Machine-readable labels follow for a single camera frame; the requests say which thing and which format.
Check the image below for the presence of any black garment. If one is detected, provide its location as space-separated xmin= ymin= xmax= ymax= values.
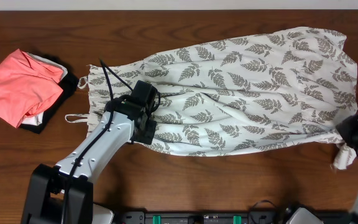
xmin=19 ymin=54 xmax=79 ymax=134

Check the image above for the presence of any white fern print dress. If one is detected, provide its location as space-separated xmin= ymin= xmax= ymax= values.
xmin=65 ymin=27 xmax=357 ymax=170

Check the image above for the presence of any pink garment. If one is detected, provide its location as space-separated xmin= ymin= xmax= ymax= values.
xmin=0 ymin=49 xmax=68 ymax=128

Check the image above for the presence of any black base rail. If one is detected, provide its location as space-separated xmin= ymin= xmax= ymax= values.
xmin=110 ymin=200 xmax=354 ymax=224

